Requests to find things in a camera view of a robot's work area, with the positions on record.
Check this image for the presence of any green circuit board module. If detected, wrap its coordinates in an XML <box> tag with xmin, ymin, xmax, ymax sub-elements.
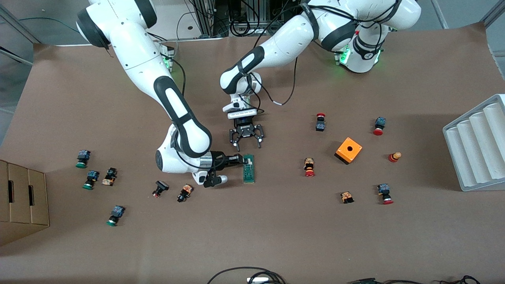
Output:
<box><xmin>242</xmin><ymin>154</ymin><xmax>255</xmax><ymax>183</ymax></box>

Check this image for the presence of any black selector orange block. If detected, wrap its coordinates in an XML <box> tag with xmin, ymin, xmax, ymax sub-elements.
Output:
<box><xmin>177</xmin><ymin>184</ymin><xmax>194</xmax><ymax>203</ymax></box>

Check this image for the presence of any black square button red tip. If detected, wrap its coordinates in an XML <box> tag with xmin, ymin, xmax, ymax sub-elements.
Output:
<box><xmin>152</xmin><ymin>180</ymin><xmax>170</xmax><ymax>198</ymax></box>

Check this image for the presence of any green pushbutton blue block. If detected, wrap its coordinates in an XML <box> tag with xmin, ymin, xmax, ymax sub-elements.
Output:
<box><xmin>106</xmin><ymin>205</ymin><xmax>126</xmax><ymax>227</ymax></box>
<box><xmin>75</xmin><ymin>149</ymin><xmax>91</xmax><ymax>169</ymax></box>
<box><xmin>82</xmin><ymin>170</ymin><xmax>100</xmax><ymax>191</ymax></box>

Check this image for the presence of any white board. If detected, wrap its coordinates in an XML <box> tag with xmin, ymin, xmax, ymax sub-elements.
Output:
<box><xmin>55</xmin><ymin>0</ymin><xmax>226</xmax><ymax>47</ymax></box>

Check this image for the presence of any brown cardboard box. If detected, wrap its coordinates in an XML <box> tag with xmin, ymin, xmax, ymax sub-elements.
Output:
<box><xmin>0</xmin><ymin>159</ymin><xmax>50</xmax><ymax>247</ymax></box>

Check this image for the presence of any white ridged tray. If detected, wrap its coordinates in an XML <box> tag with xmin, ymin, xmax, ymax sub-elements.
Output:
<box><xmin>442</xmin><ymin>93</ymin><xmax>505</xmax><ymax>192</ymax></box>

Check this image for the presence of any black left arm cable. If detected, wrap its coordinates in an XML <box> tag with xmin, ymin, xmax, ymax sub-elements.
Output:
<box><xmin>252</xmin><ymin>55</ymin><xmax>299</xmax><ymax>106</ymax></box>

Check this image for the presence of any orange button enclosure box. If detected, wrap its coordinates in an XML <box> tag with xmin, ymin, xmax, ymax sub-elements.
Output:
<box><xmin>334</xmin><ymin>137</ymin><xmax>363</xmax><ymax>165</ymax></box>

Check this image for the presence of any black cable coil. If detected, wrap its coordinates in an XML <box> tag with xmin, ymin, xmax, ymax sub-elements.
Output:
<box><xmin>230</xmin><ymin>16</ymin><xmax>254</xmax><ymax>37</ymax></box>

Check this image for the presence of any black switch orange block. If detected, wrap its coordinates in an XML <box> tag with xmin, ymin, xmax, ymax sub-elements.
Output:
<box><xmin>101</xmin><ymin>168</ymin><xmax>118</xmax><ymax>187</ymax></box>

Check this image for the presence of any aluminium frame rack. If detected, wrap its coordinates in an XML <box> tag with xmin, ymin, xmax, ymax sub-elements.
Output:
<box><xmin>193</xmin><ymin>0</ymin><xmax>230</xmax><ymax>38</ymax></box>

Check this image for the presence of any black looped cable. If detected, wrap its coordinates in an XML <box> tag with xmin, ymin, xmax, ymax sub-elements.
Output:
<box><xmin>207</xmin><ymin>267</ymin><xmax>286</xmax><ymax>284</ymax></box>

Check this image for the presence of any black cable with connector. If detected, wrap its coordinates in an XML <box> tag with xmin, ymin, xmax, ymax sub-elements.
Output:
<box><xmin>347</xmin><ymin>275</ymin><xmax>482</xmax><ymax>284</ymax></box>

